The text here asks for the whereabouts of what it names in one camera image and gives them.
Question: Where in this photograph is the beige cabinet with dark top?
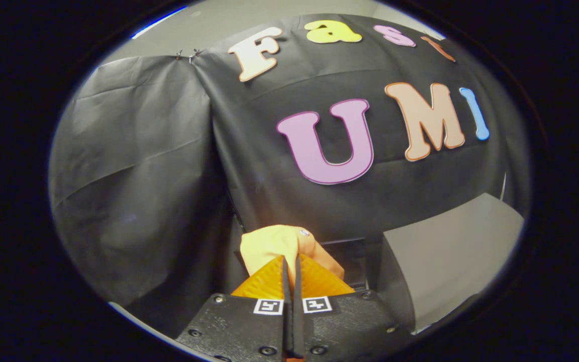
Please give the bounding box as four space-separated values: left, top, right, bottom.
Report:
377 193 525 335

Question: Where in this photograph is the black backdrop cloth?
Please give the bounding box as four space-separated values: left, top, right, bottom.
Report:
48 14 531 337

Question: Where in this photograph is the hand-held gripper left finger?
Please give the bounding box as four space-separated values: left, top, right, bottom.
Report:
175 255 294 362

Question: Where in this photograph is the orange yellow shirt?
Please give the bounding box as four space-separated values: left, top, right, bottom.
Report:
240 225 345 297

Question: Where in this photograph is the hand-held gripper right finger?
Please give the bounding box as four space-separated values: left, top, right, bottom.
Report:
294 254 416 362

